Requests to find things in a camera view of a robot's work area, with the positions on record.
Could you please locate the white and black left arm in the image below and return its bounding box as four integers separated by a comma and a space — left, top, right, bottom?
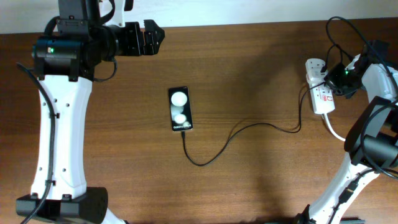
16, 0, 165, 223

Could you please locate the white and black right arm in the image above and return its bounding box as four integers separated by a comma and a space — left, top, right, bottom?
294, 40, 397, 223

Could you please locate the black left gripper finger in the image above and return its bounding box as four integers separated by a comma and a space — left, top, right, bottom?
144, 31, 159, 55
144, 19, 165, 42

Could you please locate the black Galaxy flip phone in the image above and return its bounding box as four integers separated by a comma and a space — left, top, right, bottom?
168, 86, 193, 132

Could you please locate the black USB-C charging cable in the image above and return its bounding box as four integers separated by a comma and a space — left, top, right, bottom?
180, 43, 345, 167

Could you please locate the white USB charger adapter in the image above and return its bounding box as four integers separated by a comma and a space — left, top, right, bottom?
307, 69, 328, 84

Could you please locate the white power strip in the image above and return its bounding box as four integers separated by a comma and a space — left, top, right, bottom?
304, 58, 336, 115

